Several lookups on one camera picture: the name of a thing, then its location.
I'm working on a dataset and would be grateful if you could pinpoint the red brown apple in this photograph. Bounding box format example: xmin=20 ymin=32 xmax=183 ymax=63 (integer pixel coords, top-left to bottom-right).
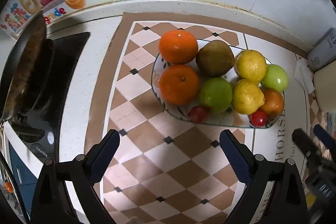
xmin=195 ymin=40 xmax=235 ymax=77

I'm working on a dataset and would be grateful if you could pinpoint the dark orange fruit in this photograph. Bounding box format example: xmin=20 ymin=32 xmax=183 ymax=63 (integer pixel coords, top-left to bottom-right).
xmin=260 ymin=89 xmax=284 ymax=119

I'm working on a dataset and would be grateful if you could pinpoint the black stove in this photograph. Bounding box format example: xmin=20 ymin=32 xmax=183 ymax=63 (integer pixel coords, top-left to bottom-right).
xmin=9 ymin=32 xmax=91 ymax=162

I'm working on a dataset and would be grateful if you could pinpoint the red cherry tomato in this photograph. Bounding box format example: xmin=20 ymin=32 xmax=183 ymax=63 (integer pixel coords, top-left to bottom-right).
xmin=250 ymin=109 xmax=268 ymax=127
xmin=188 ymin=106 xmax=210 ymax=124

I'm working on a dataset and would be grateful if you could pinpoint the yellow lemon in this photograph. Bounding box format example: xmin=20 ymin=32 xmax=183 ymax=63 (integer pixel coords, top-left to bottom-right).
xmin=232 ymin=79 xmax=265 ymax=115
xmin=235 ymin=50 xmax=267 ymax=85

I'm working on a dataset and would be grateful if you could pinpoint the cream cylindrical container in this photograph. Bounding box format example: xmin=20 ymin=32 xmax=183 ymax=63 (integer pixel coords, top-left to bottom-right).
xmin=314 ymin=60 xmax=336 ymax=113

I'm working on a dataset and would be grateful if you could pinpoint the bright orange tangerine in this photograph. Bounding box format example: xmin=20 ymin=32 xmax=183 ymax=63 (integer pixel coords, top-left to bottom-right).
xmin=158 ymin=30 xmax=198 ymax=64

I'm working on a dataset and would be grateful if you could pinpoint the checkered table mat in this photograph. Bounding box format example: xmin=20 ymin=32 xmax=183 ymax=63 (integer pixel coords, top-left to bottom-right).
xmin=85 ymin=14 xmax=327 ymax=223

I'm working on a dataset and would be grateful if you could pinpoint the white tissue paper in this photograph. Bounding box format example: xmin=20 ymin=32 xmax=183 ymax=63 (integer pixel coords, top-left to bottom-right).
xmin=294 ymin=59 xmax=315 ymax=94

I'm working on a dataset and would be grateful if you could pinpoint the floral white plate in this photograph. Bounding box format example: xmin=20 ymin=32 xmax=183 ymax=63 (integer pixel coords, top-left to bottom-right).
xmin=150 ymin=39 xmax=287 ymax=129

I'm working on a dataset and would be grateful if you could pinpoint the green lime fruit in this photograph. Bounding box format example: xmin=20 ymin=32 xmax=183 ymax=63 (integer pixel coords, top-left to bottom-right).
xmin=261 ymin=64 xmax=288 ymax=93

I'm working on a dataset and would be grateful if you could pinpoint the dark frying pan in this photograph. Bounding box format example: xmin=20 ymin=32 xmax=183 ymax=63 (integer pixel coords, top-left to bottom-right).
xmin=1 ymin=11 xmax=47 ymax=121

